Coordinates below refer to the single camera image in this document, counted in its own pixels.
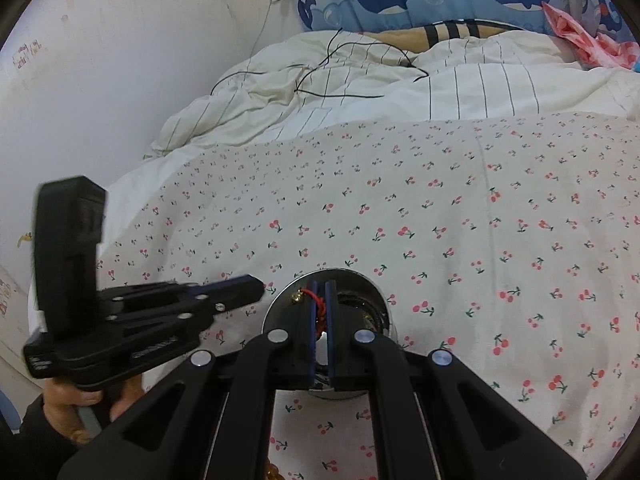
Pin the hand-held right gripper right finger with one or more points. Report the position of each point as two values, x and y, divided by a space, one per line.
334 325

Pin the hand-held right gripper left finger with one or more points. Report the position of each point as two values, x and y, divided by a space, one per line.
312 325

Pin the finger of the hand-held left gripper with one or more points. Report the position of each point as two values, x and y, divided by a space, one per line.
240 295
165 291

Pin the round metal tin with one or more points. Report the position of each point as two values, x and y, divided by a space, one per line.
285 310

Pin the person's left forearm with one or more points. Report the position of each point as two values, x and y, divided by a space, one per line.
67 450

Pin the person's left hand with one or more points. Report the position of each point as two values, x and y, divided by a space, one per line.
65 405

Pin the white striped duvet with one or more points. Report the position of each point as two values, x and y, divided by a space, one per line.
350 80

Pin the tan black striped pillow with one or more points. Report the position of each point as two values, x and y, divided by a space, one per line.
400 40

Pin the pink cloth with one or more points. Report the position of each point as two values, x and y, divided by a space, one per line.
575 35

